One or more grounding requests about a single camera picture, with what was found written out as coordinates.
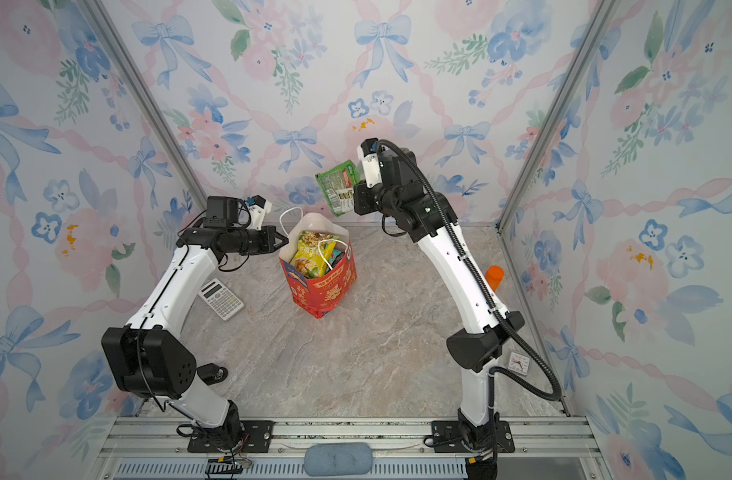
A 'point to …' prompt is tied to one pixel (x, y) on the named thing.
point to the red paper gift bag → (318, 296)
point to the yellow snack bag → (312, 253)
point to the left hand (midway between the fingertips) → (288, 236)
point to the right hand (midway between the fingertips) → (357, 184)
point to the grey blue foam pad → (338, 458)
